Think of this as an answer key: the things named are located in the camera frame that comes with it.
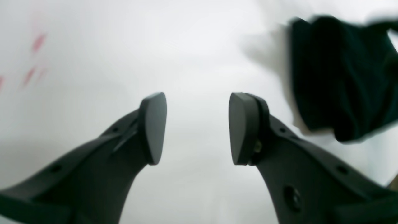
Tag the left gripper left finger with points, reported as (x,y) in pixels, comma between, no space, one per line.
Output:
(152,115)

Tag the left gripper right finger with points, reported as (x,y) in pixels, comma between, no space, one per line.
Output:
(248,124)

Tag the black t-shirt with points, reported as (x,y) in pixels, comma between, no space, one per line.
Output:
(344,76)

